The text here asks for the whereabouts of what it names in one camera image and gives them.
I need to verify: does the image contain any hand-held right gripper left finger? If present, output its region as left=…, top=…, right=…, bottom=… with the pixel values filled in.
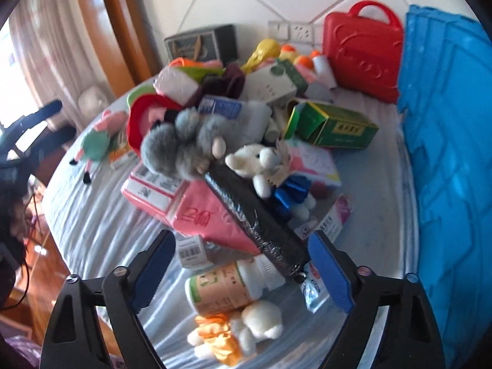
left=40, top=228, right=177, bottom=369

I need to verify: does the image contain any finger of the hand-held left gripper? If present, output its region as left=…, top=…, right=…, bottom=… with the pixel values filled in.
left=23, top=99, right=63, bottom=124
left=26, top=125, right=77, bottom=170

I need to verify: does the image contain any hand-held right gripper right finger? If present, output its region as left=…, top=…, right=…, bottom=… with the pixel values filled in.
left=307, top=230, right=447, bottom=369

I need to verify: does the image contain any black roll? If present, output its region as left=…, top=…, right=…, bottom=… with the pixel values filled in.
left=204, top=163, right=310, bottom=281

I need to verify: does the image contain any blue plastic crate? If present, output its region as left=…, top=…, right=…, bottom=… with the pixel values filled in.
left=396, top=5, right=492, bottom=369

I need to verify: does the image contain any small blue red white packet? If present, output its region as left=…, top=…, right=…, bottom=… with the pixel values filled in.
left=300, top=261, right=331, bottom=314

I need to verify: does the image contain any pink pig plush green dress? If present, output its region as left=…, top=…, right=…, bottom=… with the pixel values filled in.
left=69, top=109, right=129, bottom=184

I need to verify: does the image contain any white box barcode label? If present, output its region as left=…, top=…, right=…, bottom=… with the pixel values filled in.
left=175, top=234, right=231, bottom=270

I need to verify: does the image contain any pale round cushion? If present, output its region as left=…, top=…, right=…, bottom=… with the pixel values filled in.
left=78, top=85, right=116, bottom=118

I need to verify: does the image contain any white pink medicine box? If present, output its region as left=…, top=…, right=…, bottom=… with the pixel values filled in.
left=294, top=194, right=352, bottom=239

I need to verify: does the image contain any pale curtain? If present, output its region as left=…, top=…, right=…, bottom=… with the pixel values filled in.
left=8, top=0, right=116, bottom=131

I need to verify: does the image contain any white bottle orange green label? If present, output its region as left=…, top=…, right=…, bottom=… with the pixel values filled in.
left=184, top=256, right=287, bottom=316

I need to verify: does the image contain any orange white packet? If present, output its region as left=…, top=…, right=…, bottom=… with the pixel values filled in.
left=108, top=131, right=141, bottom=170

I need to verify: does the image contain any pink plastic packet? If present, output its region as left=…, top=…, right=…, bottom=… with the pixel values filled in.
left=169, top=181, right=262, bottom=256

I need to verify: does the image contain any white plush orange dress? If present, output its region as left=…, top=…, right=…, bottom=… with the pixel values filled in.
left=188, top=300, right=285, bottom=367

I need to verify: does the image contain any red pink plush toy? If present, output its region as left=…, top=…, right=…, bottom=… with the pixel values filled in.
left=127, top=94, right=181, bottom=150

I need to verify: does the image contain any pink floral pack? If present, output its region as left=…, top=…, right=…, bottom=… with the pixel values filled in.
left=284, top=140, right=343, bottom=187

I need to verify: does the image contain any grey mouse plush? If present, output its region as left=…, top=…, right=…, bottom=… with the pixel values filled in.
left=139, top=108, right=227, bottom=181

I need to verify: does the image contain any white wrapped pack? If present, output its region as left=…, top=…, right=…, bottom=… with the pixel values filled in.
left=154, top=67, right=196, bottom=104

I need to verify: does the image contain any white bear plush blue bow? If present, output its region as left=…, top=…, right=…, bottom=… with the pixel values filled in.
left=225, top=144, right=318, bottom=224

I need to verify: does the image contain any green medicine box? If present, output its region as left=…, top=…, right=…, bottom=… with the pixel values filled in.
left=282, top=100, right=379, bottom=150

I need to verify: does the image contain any orange green pink toy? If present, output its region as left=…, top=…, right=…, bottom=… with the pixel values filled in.
left=171, top=58, right=225, bottom=79

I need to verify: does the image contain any white bottle blue label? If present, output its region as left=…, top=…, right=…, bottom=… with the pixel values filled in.
left=198, top=96, right=273, bottom=139

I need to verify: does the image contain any dark maroon cloth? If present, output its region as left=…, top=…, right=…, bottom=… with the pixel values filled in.
left=202, top=65, right=247, bottom=98

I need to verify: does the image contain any black gift box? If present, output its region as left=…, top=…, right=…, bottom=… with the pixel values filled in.
left=165, top=24, right=238, bottom=66

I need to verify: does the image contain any white box green logo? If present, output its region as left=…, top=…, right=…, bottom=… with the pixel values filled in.
left=242, top=61, right=298, bottom=104

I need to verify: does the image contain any white bottle orange cap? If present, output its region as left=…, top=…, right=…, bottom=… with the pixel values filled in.
left=309, top=51, right=339, bottom=89

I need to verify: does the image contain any red plastic toy case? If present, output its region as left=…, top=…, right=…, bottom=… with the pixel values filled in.
left=322, top=1, right=404, bottom=104

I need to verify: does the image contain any wooden wall pillar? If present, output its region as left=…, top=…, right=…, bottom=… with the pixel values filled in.
left=73, top=0, right=162, bottom=97

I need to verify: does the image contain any black cable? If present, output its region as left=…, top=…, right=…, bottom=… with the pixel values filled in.
left=8, top=192, right=49, bottom=308

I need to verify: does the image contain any white wall socket panel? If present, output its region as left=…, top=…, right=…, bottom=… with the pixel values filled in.
left=267, top=20, right=325, bottom=43

